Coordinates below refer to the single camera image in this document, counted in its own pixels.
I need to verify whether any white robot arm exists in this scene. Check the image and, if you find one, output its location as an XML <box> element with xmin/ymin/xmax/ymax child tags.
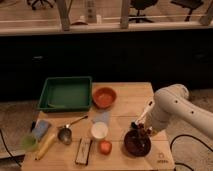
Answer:
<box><xmin>131</xmin><ymin>84</ymin><xmax>213</xmax><ymax>139</ymax></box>

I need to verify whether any office chair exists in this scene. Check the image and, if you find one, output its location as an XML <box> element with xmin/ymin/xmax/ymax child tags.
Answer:
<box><xmin>171</xmin><ymin>0</ymin><xmax>204</xmax><ymax>22</ymax></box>
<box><xmin>26</xmin><ymin>0</ymin><xmax>53</xmax><ymax>11</ymax></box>
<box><xmin>129</xmin><ymin>0</ymin><xmax>158</xmax><ymax>23</ymax></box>

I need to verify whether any green plastic tray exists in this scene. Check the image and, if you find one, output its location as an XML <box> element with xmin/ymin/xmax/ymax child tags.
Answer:
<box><xmin>38</xmin><ymin>76</ymin><xmax>92</xmax><ymax>113</ymax></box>

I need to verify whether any black cable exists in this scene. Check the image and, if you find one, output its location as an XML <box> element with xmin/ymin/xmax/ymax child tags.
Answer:
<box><xmin>0</xmin><ymin>128</ymin><xmax>23</xmax><ymax>168</ymax></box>
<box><xmin>169</xmin><ymin>133</ymin><xmax>213</xmax><ymax>171</ymax></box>

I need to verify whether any black cable right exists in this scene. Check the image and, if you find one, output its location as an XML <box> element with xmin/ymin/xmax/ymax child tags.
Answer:
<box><xmin>169</xmin><ymin>133</ymin><xmax>213</xmax><ymax>171</ymax></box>

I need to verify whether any green plastic cup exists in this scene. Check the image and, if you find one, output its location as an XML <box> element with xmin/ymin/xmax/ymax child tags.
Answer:
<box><xmin>21</xmin><ymin>134</ymin><xmax>38</xmax><ymax>151</ymax></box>

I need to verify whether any black cable left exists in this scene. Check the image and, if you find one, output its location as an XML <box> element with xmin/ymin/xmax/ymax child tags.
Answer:
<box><xmin>0</xmin><ymin>128</ymin><xmax>23</xmax><ymax>168</ymax></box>

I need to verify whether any dark grapes bunch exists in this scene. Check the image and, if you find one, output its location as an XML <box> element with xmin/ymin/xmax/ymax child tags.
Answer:
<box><xmin>137</xmin><ymin>124</ymin><xmax>147</xmax><ymax>136</ymax></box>

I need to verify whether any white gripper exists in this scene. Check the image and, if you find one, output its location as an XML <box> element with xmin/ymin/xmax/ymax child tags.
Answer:
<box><xmin>131</xmin><ymin>100</ymin><xmax>154</xmax><ymax>135</ymax></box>

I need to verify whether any red orange fruit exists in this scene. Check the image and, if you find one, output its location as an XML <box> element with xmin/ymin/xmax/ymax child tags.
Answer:
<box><xmin>99</xmin><ymin>140</ymin><xmax>112</xmax><ymax>155</ymax></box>

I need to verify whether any office chair right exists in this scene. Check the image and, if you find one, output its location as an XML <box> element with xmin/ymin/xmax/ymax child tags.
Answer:
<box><xmin>171</xmin><ymin>0</ymin><xmax>204</xmax><ymax>22</ymax></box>

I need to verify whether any orange bowl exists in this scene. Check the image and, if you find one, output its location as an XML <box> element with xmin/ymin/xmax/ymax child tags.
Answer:
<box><xmin>92</xmin><ymin>87</ymin><xmax>117</xmax><ymax>109</ymax></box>

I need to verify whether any metal ladle spoon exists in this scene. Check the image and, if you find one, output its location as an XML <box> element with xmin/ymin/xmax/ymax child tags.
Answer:
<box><xmin>57</xmin><ymin>116</ymin><xmax>87</xmax><ymax>145</ymax></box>

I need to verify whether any yellow banana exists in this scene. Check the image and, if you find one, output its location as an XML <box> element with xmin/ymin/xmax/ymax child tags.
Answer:
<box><xmin>35</xmin><ymin>134</ymin><xmax>56</xmax><ymax>160</ymax></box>

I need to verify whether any office chair centre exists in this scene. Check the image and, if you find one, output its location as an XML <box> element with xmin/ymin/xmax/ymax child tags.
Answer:
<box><xmin>129</xmin><ymin>0</ymin><xmax>158</xmax><ymax>23</ymax></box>

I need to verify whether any dark purple bowl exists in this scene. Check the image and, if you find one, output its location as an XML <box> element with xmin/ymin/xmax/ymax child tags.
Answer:
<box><xmin>124</xmin><ymin>130</ymin><xmax>151</xmax><ymax>157</ymax></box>

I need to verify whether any blue sponge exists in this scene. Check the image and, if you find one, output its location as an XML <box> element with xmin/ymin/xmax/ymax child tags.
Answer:
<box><xmin>32</xmin><ymin>120</ymin><xmax>51</xmax><ymax>141</ymax></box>

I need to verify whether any white cup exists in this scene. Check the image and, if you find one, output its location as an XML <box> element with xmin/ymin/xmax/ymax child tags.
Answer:
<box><xmin>91</xmin><ymin>122</ymin><xmax>108</xmax><ymax>140</ymax></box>

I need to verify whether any office chair left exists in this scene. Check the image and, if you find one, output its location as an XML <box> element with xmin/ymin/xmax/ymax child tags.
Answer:
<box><xmin>26</xmin><ymin>0</ymin><xmax>53</xmax><ymax>11</ymax></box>

